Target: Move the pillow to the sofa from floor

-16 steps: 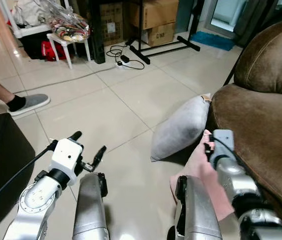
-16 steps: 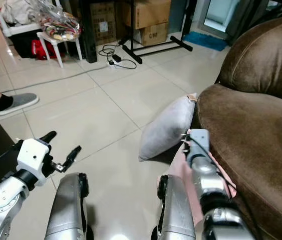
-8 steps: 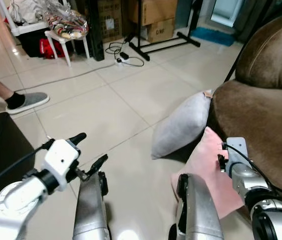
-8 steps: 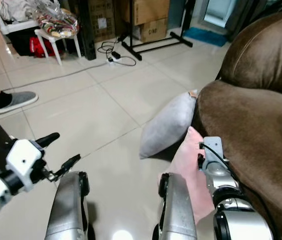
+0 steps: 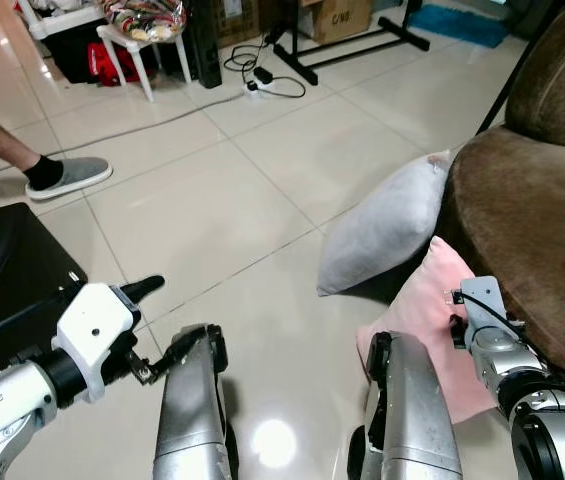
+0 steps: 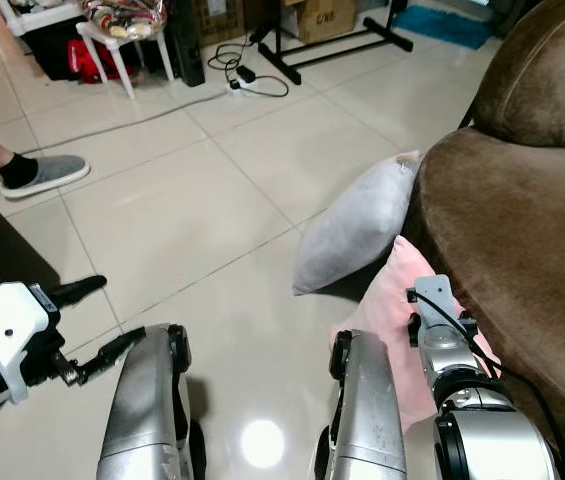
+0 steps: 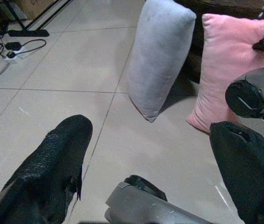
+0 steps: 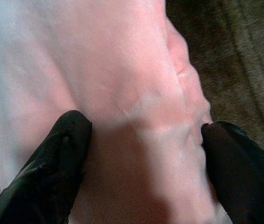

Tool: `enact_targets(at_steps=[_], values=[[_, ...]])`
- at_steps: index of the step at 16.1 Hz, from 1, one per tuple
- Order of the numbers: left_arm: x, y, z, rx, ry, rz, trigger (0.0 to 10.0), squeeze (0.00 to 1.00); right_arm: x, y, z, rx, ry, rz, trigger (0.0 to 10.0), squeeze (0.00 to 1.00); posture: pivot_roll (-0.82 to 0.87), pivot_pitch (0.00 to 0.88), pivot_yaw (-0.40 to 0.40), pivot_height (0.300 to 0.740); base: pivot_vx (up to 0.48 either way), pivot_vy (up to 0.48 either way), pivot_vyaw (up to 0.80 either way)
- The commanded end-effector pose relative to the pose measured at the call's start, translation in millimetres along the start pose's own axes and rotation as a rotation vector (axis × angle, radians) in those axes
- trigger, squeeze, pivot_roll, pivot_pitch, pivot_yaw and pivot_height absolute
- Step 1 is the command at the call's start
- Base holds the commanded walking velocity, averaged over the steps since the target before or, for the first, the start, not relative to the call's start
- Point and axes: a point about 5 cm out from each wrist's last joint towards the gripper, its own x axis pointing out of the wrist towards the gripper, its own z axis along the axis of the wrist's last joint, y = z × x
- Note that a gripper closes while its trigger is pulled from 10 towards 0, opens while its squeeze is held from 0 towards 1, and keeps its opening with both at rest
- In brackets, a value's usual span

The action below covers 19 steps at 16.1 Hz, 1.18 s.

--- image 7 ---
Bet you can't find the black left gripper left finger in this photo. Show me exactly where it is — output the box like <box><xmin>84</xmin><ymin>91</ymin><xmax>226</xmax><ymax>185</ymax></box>
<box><xmin>0</xmin><ymin>114</ymin><xmax>93</xmax><ymax>224</ymax></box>

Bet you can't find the black floor stand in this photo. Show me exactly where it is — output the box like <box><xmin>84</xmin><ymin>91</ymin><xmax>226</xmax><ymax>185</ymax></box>
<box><xmin>2</xmin><ymin>0</ymin><xmax>50</xmax><ymax>38</ymax></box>

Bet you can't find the white power strip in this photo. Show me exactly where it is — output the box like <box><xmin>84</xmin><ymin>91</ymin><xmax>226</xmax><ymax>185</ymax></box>
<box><xmin>4</xmin><ymin>45</ymin><xmax>27</xmax><ymax>63</ymax></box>

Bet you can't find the dark brown sofa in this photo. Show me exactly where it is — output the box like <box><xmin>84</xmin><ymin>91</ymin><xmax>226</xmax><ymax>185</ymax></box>
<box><xmin>173</xmin><ymin>0</ymin><xmax>264</xmax><ymax>84</ymax></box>

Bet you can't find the black cable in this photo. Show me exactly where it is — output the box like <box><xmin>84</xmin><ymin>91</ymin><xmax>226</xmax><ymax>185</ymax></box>
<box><xmin>0</xmin><ymin>38</ymin><xmax>47</xmax><ymax>60</ymax></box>

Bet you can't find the black power adapter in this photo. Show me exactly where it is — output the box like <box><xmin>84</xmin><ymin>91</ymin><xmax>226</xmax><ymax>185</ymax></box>
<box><xmin>5</xmin><ymin>42</ymin><xmax>21</xmax><ymax>50</ymax></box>

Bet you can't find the pink pillow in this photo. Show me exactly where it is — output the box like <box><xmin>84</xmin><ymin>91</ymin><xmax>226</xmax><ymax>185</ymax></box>
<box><xmin>186</xmin><ymin>13</ymin><xmax>264</xmax><ymax>133</ymax></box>

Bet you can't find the brown cardboard box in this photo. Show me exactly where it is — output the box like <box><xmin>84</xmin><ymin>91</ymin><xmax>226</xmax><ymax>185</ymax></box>
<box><xmin>17</xmin><ymin>0</ymin><xmax>61</xmax><ymax>21</ymax></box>

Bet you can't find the grey left robot leg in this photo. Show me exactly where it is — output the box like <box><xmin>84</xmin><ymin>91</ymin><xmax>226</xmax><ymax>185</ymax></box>
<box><xmin>104</xmin><ymin>175</ymin><xmax>213</xmax><ymax>224</ymax></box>

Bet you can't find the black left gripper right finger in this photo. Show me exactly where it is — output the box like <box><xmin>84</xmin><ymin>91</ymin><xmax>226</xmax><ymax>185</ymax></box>
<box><xmin>210</xmin><ymin>121</ymin><xmax>264</xmax><ymax>224</ymax></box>

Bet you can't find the grey pillow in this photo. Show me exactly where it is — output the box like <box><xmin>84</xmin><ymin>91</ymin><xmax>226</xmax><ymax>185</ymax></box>
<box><xmin>126</xmin><ymin>0</ymin><xmax>197</xmax><ymax>123</ymax></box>

